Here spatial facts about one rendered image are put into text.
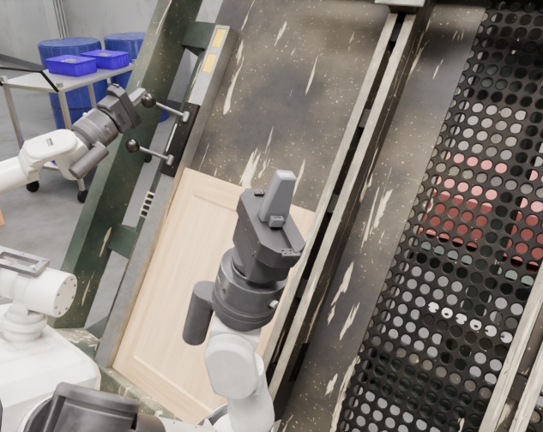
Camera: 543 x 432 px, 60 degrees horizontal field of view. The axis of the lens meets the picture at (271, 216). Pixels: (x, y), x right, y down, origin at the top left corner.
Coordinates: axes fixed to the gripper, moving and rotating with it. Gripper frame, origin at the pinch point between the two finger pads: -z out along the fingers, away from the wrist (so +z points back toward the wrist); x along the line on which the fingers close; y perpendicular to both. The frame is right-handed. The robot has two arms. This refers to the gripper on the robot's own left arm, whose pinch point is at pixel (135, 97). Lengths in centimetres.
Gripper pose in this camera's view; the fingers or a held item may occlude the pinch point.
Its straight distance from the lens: 130.0
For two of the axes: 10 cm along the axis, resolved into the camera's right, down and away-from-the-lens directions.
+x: 2.4, 6.6, 7.2
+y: 7.9, 3.0, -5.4
